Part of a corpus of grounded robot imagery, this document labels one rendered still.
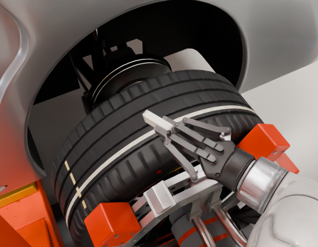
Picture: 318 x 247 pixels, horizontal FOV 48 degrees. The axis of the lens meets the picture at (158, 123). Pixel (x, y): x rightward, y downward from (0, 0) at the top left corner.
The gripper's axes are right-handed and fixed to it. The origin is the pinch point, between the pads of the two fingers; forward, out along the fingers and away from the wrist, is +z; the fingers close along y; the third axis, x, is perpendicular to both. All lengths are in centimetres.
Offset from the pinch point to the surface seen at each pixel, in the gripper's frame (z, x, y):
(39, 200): 42, -52, -28
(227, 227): -19.1, -26.5, -4.1
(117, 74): 35.8, -27.2, 17.5
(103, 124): 16.5, -10.3, -3.7
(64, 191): 19.6, -22.7, -21.3
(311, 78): 4, -151, 142
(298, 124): -6, -145, 101
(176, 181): -5.8, -14.4, -4.5
